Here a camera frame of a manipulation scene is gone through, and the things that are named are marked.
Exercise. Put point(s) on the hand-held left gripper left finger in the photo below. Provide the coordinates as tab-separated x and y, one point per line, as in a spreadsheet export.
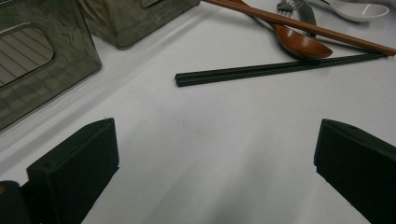
71	174

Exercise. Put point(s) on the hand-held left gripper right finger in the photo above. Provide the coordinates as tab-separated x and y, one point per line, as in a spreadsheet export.
358	168

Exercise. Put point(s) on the translucent brown plastic bin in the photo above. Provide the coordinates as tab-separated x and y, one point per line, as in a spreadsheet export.
71	46
124	21

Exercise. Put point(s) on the brown wooden chopstick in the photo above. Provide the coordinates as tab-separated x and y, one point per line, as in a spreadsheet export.
311	26
342	38

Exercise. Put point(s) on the brown wooden spoon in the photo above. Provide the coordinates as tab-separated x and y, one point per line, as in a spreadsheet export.
299	43

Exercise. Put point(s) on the white ceramic spoon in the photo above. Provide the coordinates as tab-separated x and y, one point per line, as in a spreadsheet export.
358	12

